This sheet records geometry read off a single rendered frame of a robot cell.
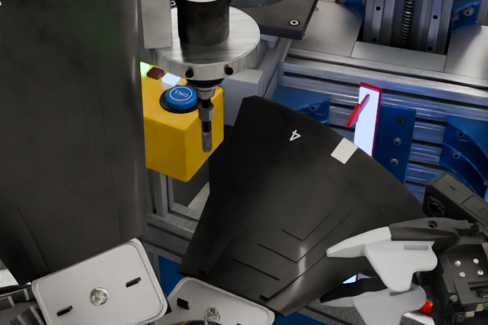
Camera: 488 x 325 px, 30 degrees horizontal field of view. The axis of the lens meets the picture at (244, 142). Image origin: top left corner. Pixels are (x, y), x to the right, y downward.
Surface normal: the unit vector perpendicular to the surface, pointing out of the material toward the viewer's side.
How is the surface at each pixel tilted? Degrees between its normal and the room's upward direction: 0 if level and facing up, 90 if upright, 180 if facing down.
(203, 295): 0
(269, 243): 6
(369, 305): 17
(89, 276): 53
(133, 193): 47
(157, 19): 90
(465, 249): 97
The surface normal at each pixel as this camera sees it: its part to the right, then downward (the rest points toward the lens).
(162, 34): 0.12, 0.65
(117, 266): -0.04, 0.07
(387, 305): -0.19, -0.59
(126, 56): 0.29, -0.16
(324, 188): 0.24, -0.67
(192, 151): 0.88, 0.31
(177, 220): 0.00, -0.76
